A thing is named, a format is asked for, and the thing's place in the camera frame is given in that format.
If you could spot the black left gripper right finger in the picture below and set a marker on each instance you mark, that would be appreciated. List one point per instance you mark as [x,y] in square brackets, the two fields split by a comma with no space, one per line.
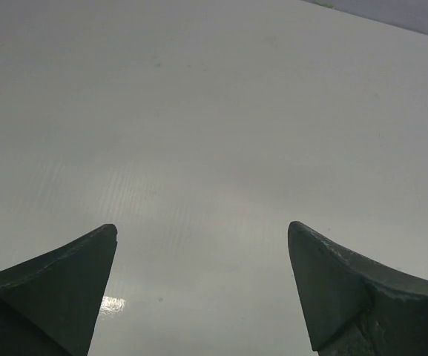
[353,305]

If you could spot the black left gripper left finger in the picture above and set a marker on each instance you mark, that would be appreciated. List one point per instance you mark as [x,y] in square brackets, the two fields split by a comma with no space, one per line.
[49,304]

